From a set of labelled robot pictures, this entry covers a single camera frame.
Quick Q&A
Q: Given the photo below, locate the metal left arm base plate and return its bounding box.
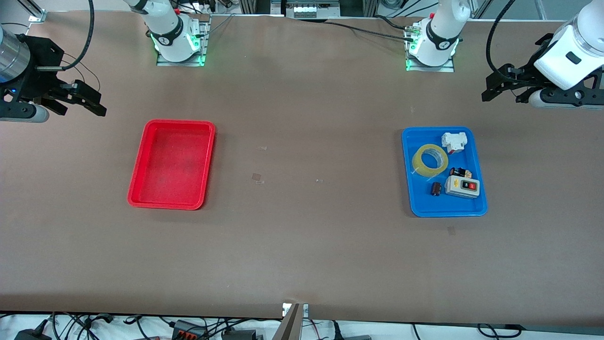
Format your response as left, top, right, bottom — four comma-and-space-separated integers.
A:
405, 24, 456, 73

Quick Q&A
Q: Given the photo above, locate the blue plastic tray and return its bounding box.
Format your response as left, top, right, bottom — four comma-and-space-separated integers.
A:
402, 126, 488, 218

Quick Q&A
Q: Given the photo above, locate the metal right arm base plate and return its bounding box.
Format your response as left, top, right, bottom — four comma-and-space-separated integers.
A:
156, 15, 211, 67

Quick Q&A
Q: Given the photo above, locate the black power adapter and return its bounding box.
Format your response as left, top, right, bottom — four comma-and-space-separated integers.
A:
14, 328, 52, 340

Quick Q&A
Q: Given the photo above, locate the red plastic tray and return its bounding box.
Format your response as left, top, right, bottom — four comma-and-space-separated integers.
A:
127, 119, 216, 211

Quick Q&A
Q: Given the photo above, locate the black floor cable loop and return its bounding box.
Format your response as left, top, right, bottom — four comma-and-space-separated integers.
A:
477, 323, 522, 339

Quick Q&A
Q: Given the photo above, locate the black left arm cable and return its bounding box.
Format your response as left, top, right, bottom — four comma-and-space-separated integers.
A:
486, 0, 524, 85

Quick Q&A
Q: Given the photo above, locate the yellow clear tape roll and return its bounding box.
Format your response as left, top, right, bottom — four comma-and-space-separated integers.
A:
412, 144, 449, 179

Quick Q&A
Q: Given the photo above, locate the short black table cable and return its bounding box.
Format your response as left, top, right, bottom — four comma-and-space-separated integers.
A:
375, 16, 415, 30

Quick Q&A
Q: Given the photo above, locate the black orange power strip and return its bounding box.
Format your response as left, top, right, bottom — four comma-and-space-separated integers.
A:
170, 320, 208, 340

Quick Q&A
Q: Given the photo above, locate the metal table edge clamp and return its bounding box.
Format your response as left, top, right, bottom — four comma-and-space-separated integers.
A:
282, 302, 310, 318

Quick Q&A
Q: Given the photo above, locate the white plug adapter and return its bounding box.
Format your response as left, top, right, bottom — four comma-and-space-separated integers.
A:
441, 132, 468, 155

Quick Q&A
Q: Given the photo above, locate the grey push button switch box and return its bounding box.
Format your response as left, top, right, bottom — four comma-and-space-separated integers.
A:
445, 175, 481, 199

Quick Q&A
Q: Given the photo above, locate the long black table cable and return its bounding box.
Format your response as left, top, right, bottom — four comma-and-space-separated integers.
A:
325, 21, 412, 42

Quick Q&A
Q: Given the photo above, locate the aluminium frame rack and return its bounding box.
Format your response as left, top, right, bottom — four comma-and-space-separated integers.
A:
238, 0, 378, 19

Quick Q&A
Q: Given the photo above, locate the grey support post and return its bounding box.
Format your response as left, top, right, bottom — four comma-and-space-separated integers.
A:
271, 304, 303, 340

